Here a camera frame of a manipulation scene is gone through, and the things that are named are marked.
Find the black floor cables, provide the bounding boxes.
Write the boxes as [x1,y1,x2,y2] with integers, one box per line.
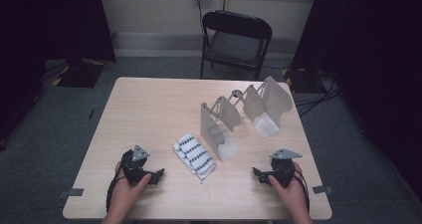
[293,69,341,118]

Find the right hand-held gripper cable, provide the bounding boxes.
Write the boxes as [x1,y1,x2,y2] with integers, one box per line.
[292,168,312,213]

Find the grey metal expandable rack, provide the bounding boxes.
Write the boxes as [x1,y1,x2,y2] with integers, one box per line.
[200,76,294,162]

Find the person's left hand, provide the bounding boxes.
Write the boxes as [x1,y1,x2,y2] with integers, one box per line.
[107,162,152,215]

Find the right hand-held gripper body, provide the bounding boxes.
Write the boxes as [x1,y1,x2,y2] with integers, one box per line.
[270,147,304,188]

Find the left hand-held gripper cable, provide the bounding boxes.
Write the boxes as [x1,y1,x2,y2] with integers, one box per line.
[105,150,126,213]

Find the grey tape strip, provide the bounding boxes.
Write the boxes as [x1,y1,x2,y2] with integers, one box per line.
[58,187,85,199]
[312,184,334,195]

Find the black folding chair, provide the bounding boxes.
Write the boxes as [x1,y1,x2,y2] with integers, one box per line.
[199,10,274,82]

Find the hand-held gripper cable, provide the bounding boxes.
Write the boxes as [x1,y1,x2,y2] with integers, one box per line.
[105,150,126,213]
[292,168,312,213]

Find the black stand base yellow tape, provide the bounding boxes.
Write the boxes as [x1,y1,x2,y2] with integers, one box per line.
[282,67,319,94]
[53,58,106,89]

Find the black curtain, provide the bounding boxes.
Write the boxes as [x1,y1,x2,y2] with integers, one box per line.
[0,0,116,142]
[292,0,422,202]

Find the person's right hand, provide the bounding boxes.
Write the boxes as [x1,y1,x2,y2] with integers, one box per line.
[268,162,310,215]

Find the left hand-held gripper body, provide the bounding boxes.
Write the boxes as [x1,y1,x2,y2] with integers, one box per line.
[120,144,153,187]

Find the black cable at wall socket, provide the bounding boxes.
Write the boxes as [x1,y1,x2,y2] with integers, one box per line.
[196,0,205,36]

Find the white towel with black pattern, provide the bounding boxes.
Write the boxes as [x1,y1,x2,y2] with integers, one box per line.
[172,132,217,184]

